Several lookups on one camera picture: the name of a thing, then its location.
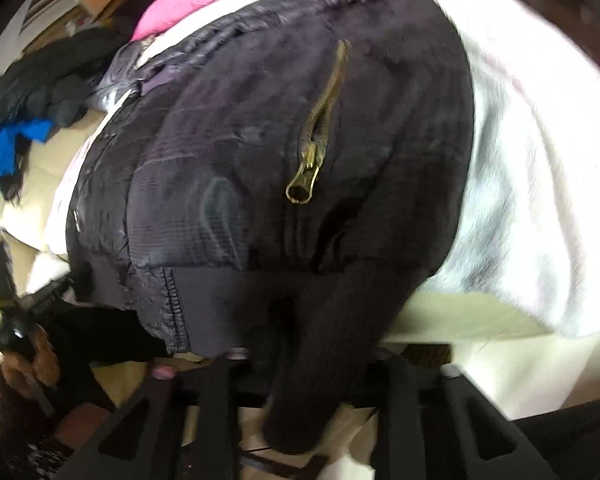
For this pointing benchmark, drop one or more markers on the black jacket pile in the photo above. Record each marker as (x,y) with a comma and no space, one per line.
(44,80)

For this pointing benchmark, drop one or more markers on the blue jacket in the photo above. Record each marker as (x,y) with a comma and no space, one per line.
(9,150)

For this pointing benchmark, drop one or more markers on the person's left forearm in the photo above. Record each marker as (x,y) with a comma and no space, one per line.
(44,440)

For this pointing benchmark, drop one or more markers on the person's left hand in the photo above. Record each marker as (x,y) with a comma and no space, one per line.
(39,360)

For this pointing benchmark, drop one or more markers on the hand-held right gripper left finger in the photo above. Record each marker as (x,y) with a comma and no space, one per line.
(214,400)

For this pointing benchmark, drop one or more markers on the dark purple puffer jacket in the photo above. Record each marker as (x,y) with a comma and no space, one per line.
(229,160)

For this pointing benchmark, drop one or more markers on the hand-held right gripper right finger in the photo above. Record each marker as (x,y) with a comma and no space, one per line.
(410,410)

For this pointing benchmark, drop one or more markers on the pink pillow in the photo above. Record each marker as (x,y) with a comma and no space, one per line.
(189,0)

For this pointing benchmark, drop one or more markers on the white bed blanket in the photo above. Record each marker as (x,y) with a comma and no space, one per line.
(530,160)

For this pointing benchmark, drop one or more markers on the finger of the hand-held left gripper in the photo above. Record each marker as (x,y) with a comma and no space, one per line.
(2,275)
(49,294)

